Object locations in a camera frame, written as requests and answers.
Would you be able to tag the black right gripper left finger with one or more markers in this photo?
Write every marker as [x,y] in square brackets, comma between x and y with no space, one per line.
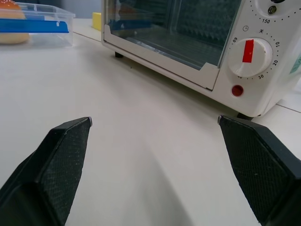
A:
[51,169]

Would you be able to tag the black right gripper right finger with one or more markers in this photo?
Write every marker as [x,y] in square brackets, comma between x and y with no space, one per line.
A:
[261,169]

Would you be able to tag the white toaster oven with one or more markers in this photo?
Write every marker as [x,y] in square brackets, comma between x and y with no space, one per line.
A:
[258,89]

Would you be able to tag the glass oven door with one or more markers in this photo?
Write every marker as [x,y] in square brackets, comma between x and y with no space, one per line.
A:
[164,35]

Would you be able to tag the white timer knob red mark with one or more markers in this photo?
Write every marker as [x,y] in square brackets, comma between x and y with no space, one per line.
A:
[250,57]

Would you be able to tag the clear plastic container blue rim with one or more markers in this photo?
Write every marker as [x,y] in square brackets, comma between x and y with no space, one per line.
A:
[44,26]

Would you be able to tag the hamburger bun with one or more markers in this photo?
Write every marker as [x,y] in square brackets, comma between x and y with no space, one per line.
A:
[10,26]

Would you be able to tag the yellow sponge block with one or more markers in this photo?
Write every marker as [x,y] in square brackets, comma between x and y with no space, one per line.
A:
[96,21]

